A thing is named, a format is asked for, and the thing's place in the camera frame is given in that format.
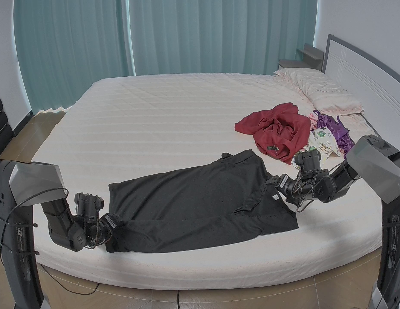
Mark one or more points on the grey bedside table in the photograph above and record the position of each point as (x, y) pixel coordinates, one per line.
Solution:
(300, 63)

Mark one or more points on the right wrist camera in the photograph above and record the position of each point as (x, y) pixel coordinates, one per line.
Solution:
(309, 161)

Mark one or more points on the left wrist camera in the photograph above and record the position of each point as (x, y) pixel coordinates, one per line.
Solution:
(89, 203)

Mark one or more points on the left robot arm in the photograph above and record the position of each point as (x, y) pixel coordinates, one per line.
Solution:
(19, 237)

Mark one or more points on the cream pillow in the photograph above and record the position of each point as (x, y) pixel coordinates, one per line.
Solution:
(319, 88)

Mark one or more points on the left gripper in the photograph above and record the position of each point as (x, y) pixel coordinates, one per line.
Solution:
(108, 225)

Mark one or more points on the dark grey chest of drawers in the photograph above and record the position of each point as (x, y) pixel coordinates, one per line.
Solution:
(1, 130)

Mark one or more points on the pink garment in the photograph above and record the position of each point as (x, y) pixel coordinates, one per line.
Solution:
(313, 119)

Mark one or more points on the dark red garment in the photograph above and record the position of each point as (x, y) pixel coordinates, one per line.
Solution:
(277, 130)

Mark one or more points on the purple garment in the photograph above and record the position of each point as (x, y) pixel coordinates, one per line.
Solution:
(335, 127)

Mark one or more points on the black T-shirt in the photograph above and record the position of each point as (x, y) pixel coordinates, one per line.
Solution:
(193, 201)

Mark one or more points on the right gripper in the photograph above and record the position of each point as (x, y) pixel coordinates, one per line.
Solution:
(285, 187)

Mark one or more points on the blue-green curtain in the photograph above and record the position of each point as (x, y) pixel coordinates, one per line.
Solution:
(219, 24)
(74, 43)

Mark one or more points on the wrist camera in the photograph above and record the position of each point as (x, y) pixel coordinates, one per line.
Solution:
(309, 161)
(89, 203)

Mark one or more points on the bed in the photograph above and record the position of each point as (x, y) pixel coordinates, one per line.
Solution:
(155, 124)

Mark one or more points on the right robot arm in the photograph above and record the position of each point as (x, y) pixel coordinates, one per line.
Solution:
(374, 163)

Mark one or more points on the white printed pyjama garment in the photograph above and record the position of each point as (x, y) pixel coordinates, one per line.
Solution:
(325, 143)

